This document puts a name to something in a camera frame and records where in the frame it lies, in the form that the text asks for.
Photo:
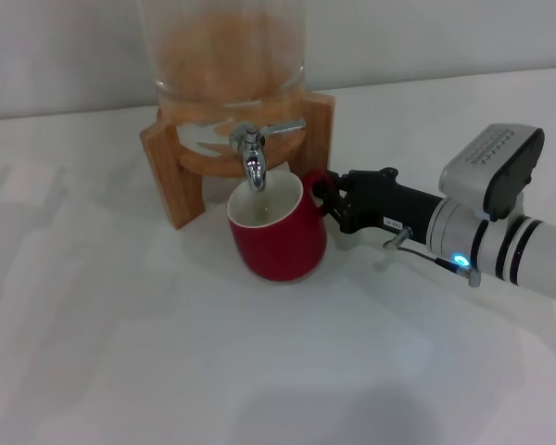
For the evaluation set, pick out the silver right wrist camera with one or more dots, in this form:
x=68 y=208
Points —
x=486 y=176

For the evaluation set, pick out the chrome faucet tap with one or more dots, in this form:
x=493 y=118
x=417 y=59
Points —
x=255 y=167

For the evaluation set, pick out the wooden dispenser stand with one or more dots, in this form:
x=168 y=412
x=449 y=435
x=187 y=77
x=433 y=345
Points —
x=183 y=194

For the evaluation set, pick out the red cup with white inside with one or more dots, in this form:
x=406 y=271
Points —
x=278 y=250

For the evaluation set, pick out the clear glass dispenser jar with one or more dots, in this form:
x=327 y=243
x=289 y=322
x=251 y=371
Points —
x=227 y=55

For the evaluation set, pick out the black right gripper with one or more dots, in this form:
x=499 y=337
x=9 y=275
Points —
x=389 y=204

